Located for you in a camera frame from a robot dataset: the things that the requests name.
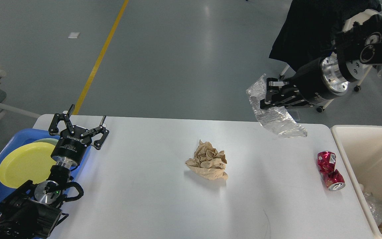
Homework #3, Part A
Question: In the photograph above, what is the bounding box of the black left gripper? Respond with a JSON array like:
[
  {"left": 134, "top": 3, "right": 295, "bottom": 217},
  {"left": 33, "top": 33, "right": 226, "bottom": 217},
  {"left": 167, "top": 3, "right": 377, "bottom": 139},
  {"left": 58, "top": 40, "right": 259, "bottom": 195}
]
[{"left": 48, "top": 105, "right": 109, "bottom": 166}]

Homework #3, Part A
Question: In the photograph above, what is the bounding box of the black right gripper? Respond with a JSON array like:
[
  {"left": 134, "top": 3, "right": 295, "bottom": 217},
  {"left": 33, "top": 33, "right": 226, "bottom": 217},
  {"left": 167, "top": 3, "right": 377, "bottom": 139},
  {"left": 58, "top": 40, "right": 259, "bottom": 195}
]
[{"left": 260, "top": 57, "right": 349, "bottom": 110}]

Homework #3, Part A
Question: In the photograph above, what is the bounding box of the clear plastic wrap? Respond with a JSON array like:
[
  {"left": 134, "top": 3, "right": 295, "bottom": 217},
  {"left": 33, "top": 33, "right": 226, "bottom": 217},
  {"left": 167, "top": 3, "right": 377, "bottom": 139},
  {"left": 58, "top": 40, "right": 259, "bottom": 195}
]
[{"left": 246, "top": 74, "right": 308, "bottom": 138}]

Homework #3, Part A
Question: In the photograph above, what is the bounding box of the yellow plastic plate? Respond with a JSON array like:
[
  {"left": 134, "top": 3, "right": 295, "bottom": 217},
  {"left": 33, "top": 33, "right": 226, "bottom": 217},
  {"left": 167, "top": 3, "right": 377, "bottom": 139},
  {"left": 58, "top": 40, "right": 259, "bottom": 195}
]
[{"left": 0, "top": 142, "right": 55, "bottom": 189}]

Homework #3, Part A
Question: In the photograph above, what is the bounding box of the crushed red can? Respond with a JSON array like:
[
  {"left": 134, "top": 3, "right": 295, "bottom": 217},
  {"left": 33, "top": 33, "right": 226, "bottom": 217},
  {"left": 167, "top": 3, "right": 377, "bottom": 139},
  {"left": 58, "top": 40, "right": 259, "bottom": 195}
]
[{"left": 317, "top": 151, "right": 346, "bottom": 192}]

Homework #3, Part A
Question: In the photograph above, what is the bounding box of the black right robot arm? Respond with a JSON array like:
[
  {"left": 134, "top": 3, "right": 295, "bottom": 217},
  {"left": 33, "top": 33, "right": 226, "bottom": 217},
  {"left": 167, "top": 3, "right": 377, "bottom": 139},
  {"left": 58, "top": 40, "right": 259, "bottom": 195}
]
[{"left": 259, "top": 15, "right": 382, "bottom": 110}]

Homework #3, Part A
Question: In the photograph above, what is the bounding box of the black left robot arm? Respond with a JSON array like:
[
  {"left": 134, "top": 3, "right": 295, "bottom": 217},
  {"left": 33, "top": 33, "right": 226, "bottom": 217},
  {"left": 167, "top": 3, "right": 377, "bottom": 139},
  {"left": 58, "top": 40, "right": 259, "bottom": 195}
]
[{"left": 0, "top": 105, "right": 109, "bottom": 239}]

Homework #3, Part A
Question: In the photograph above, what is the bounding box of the clear floor plate right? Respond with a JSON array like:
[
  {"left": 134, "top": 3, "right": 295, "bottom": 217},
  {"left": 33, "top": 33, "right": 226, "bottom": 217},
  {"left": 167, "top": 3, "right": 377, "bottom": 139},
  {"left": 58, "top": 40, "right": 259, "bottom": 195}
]
[{"left": 288, "top": 110, "right": 301, "bottom": 121}]

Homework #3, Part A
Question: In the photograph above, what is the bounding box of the black jacket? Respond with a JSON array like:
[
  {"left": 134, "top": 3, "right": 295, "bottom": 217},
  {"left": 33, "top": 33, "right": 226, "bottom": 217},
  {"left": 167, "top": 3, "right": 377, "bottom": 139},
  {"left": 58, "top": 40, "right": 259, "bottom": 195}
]
[{"left": 269, "top": 0, "right": 382, "bottom": 71}]

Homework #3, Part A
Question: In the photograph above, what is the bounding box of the cream plastic bin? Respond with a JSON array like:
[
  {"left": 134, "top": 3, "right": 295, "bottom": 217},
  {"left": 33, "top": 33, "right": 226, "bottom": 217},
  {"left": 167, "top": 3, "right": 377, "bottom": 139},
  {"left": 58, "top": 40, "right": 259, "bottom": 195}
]
[{"left": 331, "top": 125, "right": 382, "bottom": 239}]

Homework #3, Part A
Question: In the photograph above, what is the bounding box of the blue plastic tray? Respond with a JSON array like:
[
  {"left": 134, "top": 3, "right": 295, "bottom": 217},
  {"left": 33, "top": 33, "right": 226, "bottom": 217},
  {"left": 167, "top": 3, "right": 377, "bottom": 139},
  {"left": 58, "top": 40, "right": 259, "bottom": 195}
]
[{"left": 0, "top": 129, "right": 76, "bottom": 203}]

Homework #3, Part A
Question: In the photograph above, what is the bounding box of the white office chair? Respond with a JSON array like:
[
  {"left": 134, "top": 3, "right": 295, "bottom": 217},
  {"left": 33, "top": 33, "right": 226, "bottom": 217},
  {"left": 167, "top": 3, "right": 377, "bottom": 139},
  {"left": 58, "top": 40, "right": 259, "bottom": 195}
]
[{"left": 279, "top": 9, "right": 382, "bottom": 113}]

